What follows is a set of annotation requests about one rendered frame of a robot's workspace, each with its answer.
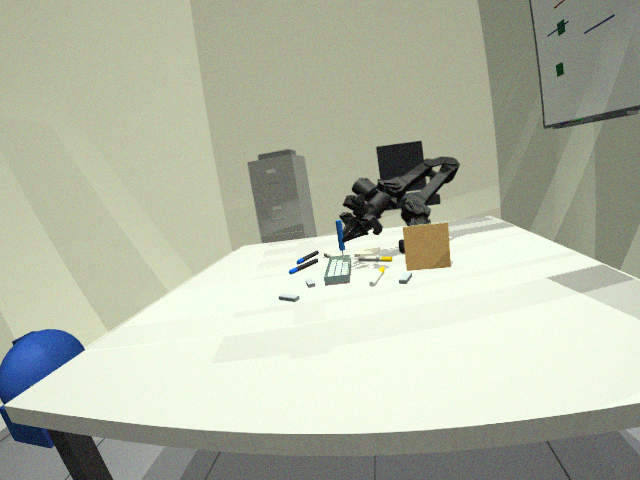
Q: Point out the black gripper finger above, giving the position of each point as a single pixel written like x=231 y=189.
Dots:
x=357 y=230
x=348 y=226

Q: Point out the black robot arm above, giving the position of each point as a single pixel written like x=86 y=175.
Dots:
x=414 y=210

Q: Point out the grey keyboard with white letter keys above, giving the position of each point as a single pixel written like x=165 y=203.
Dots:
x=338 y=270

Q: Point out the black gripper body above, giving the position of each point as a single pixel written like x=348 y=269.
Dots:
x=369 y=219

